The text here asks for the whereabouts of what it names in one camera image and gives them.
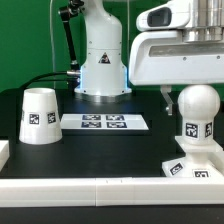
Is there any white lamp shade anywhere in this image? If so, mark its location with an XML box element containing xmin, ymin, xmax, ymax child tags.
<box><xmin>19</xmin><ymin>88</ymin><xmax>62</xmax><ymax>145</ymax></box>

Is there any white wall bar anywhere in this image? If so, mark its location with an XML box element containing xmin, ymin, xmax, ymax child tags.
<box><xmin>0</xmin><ymin>140</ymin><xmax>10</xmax><ymax>171</ymax></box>
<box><xmin>0</xmin><ymin>178</ymin><xmax>224</xmax><ymax>207</ymax></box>

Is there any white lamp bulb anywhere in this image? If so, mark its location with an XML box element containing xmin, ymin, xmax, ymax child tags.
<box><xmin>178</xmin><ymin>85</ymin><xmax>220</xmax><ymax>145</ymax></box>

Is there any white left wall bar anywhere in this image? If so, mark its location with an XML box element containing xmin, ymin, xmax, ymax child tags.
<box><xmin>0</xmin><ymin>140</ymin><xmax>10</xmax><ymax>171</ymax></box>

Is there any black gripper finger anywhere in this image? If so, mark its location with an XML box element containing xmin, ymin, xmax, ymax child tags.
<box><xmin>160</xmin><ymin>85</ymin><xmax>173</xmax><ymax>116</ymax></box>

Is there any white front wall bar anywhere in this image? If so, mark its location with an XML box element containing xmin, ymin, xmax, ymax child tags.
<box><xmin>0</xmin><ymin>178</ymin><xmax>224</xmax><ymax>207</ymax></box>

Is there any black cable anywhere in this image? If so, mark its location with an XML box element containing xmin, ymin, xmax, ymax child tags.
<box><xmin>18</xmin><ymin>69</ymin><xmax>81</xmax><ymax>91</ymax></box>

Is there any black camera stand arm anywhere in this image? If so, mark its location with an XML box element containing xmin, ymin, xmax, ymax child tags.
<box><xmin>59</xmin><ymin>0</ymin><xmax>84</xmax><ymax>90</ymax></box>

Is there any white cable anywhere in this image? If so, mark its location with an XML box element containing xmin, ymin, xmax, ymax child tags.
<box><xmin>49</xmin><ymin>0</ymin><xmax>57</xmax><ymax>74</ymax></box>

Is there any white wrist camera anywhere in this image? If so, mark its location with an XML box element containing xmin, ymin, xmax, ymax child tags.
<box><xmin>136</xmin><ymin>0</ymin><xmax>191</xmax><ymax>32</ymax></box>

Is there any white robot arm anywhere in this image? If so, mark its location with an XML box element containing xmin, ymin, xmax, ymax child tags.
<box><xmin>75</xmin><ymin>0</ymin><xmax>224</xmax><ymax>102</ymax></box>

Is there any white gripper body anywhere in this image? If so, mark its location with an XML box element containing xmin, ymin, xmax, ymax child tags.
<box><xmin>129</xmin><ymin>30</ymin><xmax>224</xmax><ymax>86</ymax></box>

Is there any white lamp base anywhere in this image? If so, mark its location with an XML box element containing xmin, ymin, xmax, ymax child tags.
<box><xmin>162</xmin><ymin>136</ymin><xmax>223</xmax><ymax>178</ymax></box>

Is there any white marker plate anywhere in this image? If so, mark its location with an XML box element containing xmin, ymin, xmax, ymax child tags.
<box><xmin>61</xmin><ymin>114</ymin><xmax>148</xmax><ymax>130</ymax></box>

